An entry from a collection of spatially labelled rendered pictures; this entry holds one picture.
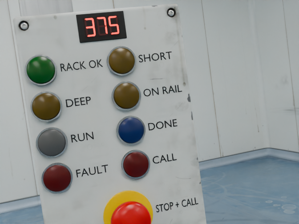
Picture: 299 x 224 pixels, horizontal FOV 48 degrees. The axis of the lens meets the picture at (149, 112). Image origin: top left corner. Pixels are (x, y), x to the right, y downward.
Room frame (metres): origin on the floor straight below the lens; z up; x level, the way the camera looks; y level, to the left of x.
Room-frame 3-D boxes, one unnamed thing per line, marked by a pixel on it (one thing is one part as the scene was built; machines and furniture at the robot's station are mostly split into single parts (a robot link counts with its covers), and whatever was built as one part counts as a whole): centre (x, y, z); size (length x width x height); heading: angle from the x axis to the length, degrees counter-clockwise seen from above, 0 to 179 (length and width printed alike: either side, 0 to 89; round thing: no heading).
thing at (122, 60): (0.35, 0.02, 1.10); 0.03 x 0.01 x 0.03; 101
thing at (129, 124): (0.35, 0.02, 1.03); 0.03 x 0.01 x 0.03; 101
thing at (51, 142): (0.33, 0.10, 1.03); 0.03 x 0.01 x 0.03; 101
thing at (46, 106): (0.33, 0.10, 1.07); 0.03 x 0.01 x 0.03; 101
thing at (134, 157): (0.35, 0.02, 0.99); 0.03 x 0.01 x 0.03; 101
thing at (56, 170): (0.33, 0.10, 0.99); 0.03 x 0.01 x 0.03; 101
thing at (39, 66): (0.33, 0.10, 1.10); 0.03 x 0.01 x 0.03; 101
